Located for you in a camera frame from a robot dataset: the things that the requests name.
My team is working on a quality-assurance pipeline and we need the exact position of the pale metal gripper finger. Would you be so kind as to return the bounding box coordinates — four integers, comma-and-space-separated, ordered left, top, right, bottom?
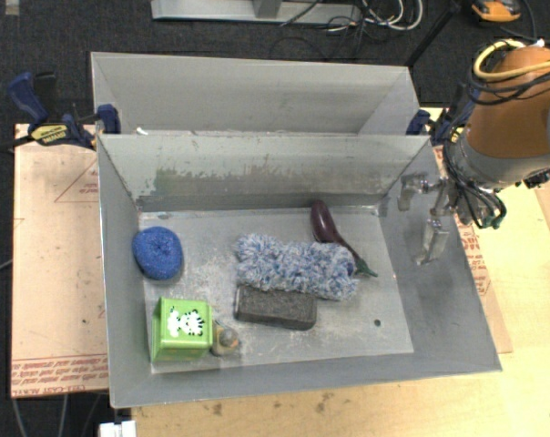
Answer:
412, 218, 452, 267
397, 172, 441, 211

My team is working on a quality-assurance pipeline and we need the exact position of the purple toy eggplant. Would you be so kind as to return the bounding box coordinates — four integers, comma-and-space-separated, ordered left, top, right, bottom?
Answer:
310, 198, 380, 279

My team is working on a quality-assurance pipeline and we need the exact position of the blue and white fluffy duster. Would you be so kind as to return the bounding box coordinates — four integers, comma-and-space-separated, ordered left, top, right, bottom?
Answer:
233, 232, 361, 302

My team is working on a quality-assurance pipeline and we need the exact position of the grey metal bin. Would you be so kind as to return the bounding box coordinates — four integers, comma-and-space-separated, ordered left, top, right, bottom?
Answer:
90, 51, 504, 410

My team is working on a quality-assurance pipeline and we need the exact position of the dark grey rectangular sponge block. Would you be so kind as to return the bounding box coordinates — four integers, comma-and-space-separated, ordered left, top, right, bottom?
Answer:
233, 285, 319, 332

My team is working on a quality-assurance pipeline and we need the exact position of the small grey and tan figure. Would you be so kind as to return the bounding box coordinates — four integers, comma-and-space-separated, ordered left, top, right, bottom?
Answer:
209, 320, 241, 358

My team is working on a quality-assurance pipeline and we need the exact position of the blue round scrubber sponge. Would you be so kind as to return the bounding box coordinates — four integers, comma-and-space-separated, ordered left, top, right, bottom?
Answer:
131, 225, 185, 282

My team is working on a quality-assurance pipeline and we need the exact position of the green box with tiger picture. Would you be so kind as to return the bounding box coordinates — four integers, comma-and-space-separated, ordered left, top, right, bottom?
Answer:
149, 296, 214, 364

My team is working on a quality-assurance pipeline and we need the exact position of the brown cardboard board, red print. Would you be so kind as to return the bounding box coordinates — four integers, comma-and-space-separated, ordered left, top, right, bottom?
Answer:
9, 123, 515, 400

